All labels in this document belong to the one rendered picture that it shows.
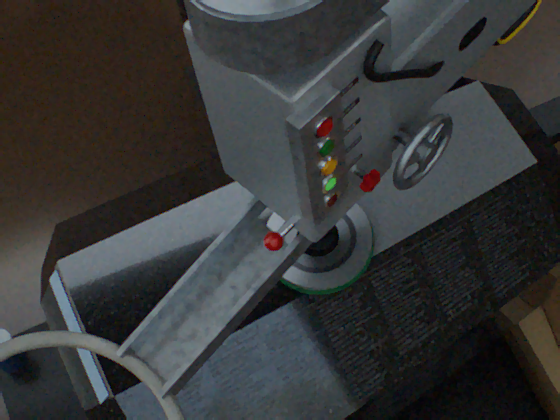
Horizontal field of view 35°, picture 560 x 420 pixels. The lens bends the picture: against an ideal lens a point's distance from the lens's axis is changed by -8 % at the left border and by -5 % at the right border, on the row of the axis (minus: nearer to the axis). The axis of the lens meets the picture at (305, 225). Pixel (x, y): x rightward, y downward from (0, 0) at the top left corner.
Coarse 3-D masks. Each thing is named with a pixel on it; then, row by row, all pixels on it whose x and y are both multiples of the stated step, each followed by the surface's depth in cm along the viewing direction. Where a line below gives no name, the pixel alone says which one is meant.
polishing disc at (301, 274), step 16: (352, 208) 188; (272, 224) 187; (336, 224) 186; (352, 224) 186; (368, 224) 186; (288, 240) 186; (352, 240) 185; (368, 240) 184; (304, 256) 184; (336, 256) 183; (352, 256) 183; (368, 256) 183; (288, 272) 183; (304, 272) 182; (320, 272) 182; (336, 272) 182; (352, 272) 181; (304, 288) 182; (320, 288) 181
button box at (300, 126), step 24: (336, 96) 121; (288, 120) 120; (312, 120) 120; (336, 120) 126; (312, 144) 125; (336, 144) 131; (312, 168) 130; (336, 168) 136; (312, 192) 135; (312, 216) 141
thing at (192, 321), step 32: (256, 224) 169; (224, 256) 168; (256, 256) 167; (288, 256) 162; (192, 288) 167; (224, 288) 166; (256, 288) 160; (160, 320) 165; (192, 320) 165; (224, 320) 159; (128, 352) 162; (160, 352) 164; (192, 352) 163
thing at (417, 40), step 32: (416, 0) 143; (448, 0) 142; (480, 0) 147; (512, 0) 158; (416, 32) 140; (448, 32) 145; (480, 32) 155; (416, 64) 143; (448, 64) 153; (416, 96) 151; (416, 128) 165
